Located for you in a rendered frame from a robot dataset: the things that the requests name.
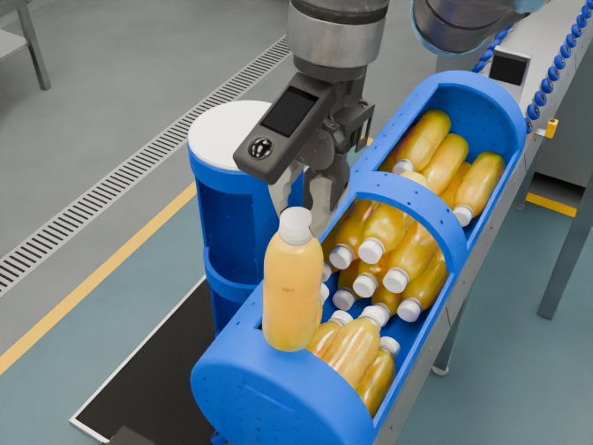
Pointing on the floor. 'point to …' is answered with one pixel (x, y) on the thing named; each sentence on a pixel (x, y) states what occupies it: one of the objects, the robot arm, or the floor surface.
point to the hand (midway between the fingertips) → (296, 222)
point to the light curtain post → (568, 253)
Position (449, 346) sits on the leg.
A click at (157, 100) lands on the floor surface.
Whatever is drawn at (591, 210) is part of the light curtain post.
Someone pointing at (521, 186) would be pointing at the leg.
